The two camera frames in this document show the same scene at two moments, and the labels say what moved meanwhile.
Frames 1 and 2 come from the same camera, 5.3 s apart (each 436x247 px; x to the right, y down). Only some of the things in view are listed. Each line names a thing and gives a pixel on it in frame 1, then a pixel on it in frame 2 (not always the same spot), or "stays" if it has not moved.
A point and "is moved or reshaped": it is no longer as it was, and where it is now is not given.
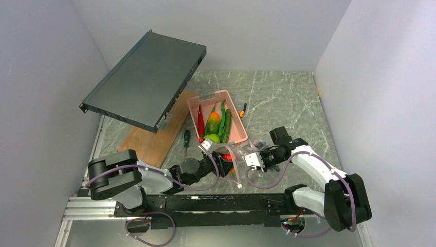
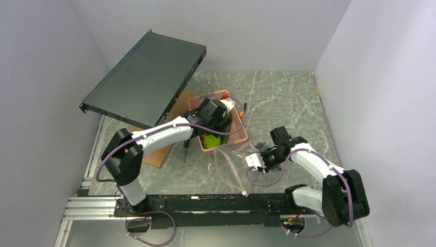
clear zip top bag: x=246 y=157 is moved or reshaped
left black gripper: x=224 y=166 -> x=221 y=127
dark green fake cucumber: x=227 y=126 stays
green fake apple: x=213 y=137 stays
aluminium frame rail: x=82 y=207 stays
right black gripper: x=266 y=166 stays
